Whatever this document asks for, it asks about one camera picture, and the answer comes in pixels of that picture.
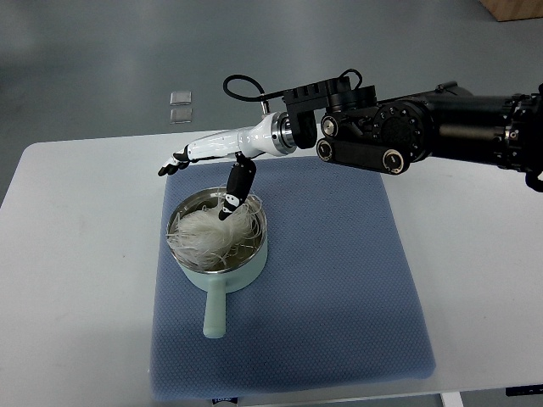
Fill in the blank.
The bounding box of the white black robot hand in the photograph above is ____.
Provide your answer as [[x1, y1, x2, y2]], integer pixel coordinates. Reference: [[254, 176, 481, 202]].
[[158, 113, 297, 220]]

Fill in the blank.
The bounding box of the white vermicelli bundle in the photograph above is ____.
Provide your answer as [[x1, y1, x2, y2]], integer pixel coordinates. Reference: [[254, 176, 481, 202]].
[[165, 187, 266, 272]]

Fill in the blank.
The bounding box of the wooden box corner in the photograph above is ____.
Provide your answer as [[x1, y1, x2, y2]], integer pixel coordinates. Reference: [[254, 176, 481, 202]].
[[480, 0, 543, 22]]

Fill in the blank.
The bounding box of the blue quilted mat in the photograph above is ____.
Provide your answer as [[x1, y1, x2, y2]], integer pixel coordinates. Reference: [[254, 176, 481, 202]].
[[150, 157, 435, 401]]

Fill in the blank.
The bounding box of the upper metal floor plate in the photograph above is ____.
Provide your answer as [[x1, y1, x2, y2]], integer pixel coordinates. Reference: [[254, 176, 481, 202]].
[[170, 91, 192, 106]]

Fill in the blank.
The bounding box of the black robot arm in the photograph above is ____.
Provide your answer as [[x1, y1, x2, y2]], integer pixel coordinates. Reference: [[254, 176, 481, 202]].
[[253, 70, 542, 192]]

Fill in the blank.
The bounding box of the mint green steel pot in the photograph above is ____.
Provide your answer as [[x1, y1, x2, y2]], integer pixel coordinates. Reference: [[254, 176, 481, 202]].
[[164, 187, 269, 339]]

